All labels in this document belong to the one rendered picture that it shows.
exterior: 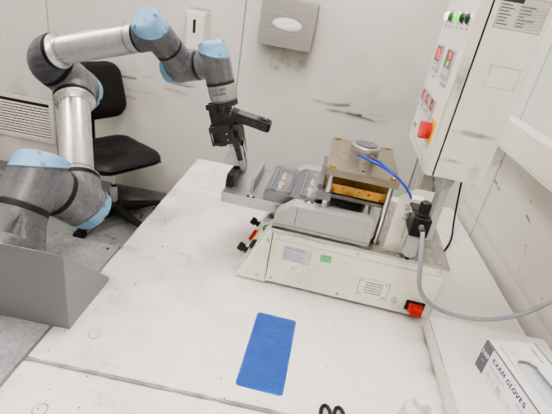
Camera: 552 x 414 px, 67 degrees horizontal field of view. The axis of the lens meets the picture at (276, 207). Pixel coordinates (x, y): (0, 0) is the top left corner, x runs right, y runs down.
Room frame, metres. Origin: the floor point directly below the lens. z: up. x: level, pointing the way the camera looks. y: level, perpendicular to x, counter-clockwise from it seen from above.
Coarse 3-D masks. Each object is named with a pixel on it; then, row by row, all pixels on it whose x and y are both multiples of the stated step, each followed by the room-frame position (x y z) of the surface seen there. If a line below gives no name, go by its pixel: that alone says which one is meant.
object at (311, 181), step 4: (308, 172) 1.18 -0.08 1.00; (312, 172) 1.19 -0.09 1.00; (316, 172) 1.20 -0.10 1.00; (308, 176) 1.16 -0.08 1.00; (312, 176) 1.16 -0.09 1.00; (316, 176) 1.17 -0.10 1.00; (308, 180) 1.13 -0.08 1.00; (312, 180) 1.13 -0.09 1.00; (316, 180) 1.14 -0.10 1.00; (304, 184) 1.09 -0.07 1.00; (308, 184) 1.10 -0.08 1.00; (312, 184) 1.10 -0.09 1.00; (316, 184) 1.11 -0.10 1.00; (304, 188) 1.06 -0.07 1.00; (308, 188) 1.07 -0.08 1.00; (312, 188) 1.07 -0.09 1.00; (304, 192) 1.04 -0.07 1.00; (308, 192) 1.04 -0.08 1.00; (312, 192) 1.04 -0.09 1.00; (312, 196) 1.02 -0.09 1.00
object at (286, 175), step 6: (282, 168) 1.18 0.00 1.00; (288, 168) 1.19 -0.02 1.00; (294, 168) 1.20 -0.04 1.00; (282, 174) 1.13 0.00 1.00; (288, 174) 1.14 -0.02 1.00; (294, 174) 1.15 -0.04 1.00; (276, 180) 1.08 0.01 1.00; (282, 180) 1.09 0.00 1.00; (288, 180) 1.10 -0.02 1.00; (270, 186) 1.03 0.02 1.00; (276, 186) 1.04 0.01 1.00; (282, 186) 1.05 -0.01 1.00; (288, 186) 1.05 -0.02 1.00
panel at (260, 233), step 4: (268, 212) 1.21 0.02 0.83; (264, 216) 1.21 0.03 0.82; (260, 220) 1.24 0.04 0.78; (272, 220) 1.01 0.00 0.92; (260, 224) 1.16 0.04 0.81; (268, 224) 1.00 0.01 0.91; (256, 228) 1.18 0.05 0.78; (260, 228) 1.10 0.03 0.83; (268, 228) 0.97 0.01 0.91; (256, 232) 1.11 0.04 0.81; (260, 232) 1.04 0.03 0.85; (264, 232) 0.97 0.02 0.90; (256, 236) 1.07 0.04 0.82; (260, 236) 1.00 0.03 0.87; (256, 240) 1.00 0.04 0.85; (248, 244) 1.10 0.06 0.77; (256, 244) 0.97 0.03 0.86; (252, 248) 0.97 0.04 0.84; (248, 252) 0.99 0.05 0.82; (244, 256) 1.00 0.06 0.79; (240, 260) 1.02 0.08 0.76; (240, 264) 0.97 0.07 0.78; (236, 268) 0.98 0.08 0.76
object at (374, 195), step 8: (336, 184) 1.00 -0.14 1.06; (344, 184) 1.01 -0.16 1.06; (352, 184) 1.02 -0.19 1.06; (360, 184) 1.03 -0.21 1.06; (368, 184) 1.04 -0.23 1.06; (336, 192) 1.00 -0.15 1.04; (344, 192) 1.00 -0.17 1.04; (352, 192) 1.00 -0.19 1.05; (360, 192) 0.99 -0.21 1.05; (368, 192) 0.99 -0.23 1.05; (376, 192) 0.99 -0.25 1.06; (384, 192) 1.00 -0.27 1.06; (352, 200) 1.00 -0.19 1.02; (360, 200) 0.99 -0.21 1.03; (368, 200) 0.99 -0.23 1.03; (376, 200) 0.99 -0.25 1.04
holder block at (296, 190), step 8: (272, 176) 1.13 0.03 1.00; (304, 176) 1.17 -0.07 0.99; (296, 184) 1.10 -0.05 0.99; (264, 192) 1.02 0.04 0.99; (272, 192) 1.02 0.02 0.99; (296, 192) 1.05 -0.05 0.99; (272, 200) 1.02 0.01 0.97; (280, 200) 1.02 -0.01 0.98; (288, 200) 1.01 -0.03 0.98; (312, 200) 1.01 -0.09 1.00; (320, 200) 1.02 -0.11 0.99
